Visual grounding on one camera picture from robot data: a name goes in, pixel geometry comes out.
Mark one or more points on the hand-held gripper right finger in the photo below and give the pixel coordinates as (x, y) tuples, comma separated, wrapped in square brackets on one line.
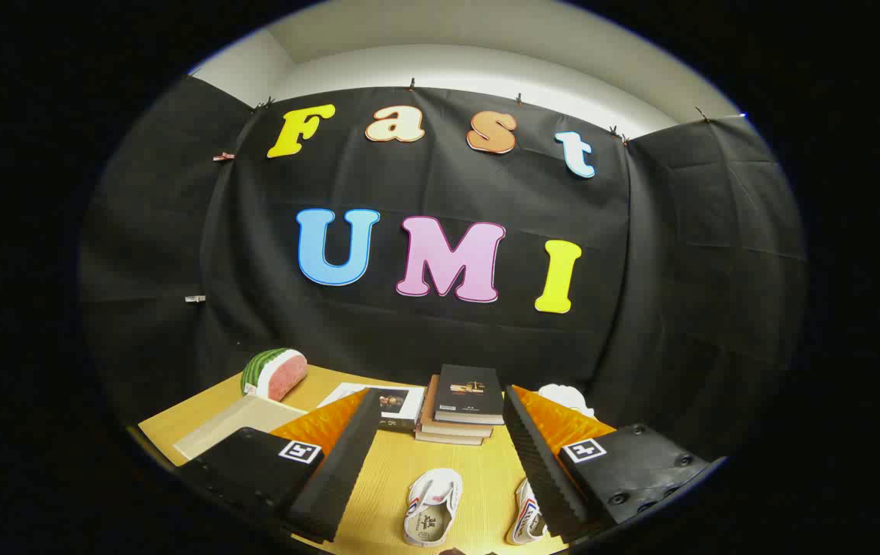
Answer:
[(544, 470)]

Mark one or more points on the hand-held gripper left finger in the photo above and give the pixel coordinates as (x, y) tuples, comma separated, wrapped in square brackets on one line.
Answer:
[(344, 470)]

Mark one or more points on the white canvas shoe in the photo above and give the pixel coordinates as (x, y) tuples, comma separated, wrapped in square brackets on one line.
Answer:
[(526, 516), (432, 505)]

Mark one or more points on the beige fabric storage box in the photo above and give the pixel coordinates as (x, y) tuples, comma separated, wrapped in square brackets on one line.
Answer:
[(232, 424)]

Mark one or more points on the white plush pouch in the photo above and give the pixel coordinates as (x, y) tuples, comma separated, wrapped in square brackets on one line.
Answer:
[(567, 397)]

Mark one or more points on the white portrait cover book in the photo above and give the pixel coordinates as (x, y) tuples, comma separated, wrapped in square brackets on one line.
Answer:
[(401, 405)]

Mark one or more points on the brown cover book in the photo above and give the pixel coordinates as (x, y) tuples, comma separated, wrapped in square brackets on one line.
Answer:
[(455, 428), (448, 439)]

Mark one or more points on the watermelon slice plush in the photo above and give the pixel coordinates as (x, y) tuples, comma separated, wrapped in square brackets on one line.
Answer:
[(278, 372)]

